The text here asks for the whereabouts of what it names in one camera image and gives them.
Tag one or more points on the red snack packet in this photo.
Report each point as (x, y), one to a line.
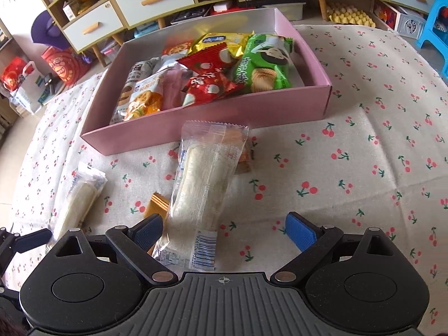
(209, 87)
(213, 59)

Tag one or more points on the clear white cake packet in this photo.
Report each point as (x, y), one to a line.
(209, 156)

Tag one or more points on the yellow egg tray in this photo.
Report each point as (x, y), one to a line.
(340, 13)

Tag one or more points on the white patterned box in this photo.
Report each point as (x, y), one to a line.
(404, 21)

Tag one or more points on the silver foil packet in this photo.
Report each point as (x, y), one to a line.
(167, 63)

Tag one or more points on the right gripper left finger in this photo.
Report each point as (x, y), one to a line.
(132, 245)

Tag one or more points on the gold wafer packet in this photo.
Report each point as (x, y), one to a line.
(158, 204)

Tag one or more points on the orange lotus root packet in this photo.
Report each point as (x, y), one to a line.
(147, 97)

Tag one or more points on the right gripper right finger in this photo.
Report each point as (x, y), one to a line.
(315, 243)

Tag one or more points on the clear storage bin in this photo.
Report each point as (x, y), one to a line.
(191, 14)

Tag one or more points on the pink cardboard box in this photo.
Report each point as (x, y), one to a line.
(305, 101)

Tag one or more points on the green chips packet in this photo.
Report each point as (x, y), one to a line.
(264, 65)

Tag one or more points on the pink snack packet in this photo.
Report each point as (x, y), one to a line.
(175, 81)

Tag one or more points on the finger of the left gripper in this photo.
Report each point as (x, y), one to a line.
(33, 240)

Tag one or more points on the red drum bag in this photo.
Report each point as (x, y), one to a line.
(67, 64)

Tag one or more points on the blue plastic stool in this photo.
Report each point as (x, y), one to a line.
(435, 37)

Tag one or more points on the yellow biscuit packet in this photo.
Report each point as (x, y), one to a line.
(235, 42)

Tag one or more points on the white shopping bag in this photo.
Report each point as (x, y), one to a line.
(32, 91)

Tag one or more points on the purple hat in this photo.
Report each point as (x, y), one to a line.
(45, 31)

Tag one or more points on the wooden shelf cabinet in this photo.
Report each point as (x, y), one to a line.
(87, 23)

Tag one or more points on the cherry print cloth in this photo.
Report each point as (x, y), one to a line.
(379, 158)

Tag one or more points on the orange wafer packet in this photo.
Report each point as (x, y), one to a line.
(246, 159)

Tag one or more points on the chocolate pastry white packet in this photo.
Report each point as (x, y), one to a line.
(139, 71)

